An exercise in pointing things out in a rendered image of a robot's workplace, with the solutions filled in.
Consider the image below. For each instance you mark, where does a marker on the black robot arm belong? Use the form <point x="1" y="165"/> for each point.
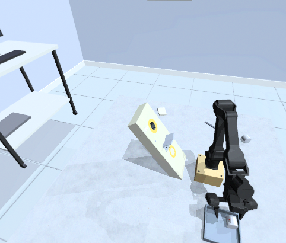
<point x="232" y="156"/>

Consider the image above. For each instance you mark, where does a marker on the white flat box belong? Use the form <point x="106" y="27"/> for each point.
<point x="161" y="111"/>

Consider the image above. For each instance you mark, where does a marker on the light blue rectangular tray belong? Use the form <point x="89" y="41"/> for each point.
<point x="216" y="230"/>

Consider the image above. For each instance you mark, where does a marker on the grey cylinder with two slots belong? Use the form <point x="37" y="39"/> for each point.
<point x="231" y="222"/>

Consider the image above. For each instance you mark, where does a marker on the small white cylinder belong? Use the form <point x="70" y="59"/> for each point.
<point x="246" y="138"/>

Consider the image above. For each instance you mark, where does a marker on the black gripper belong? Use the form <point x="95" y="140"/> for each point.
<point x="214" y="200"/>

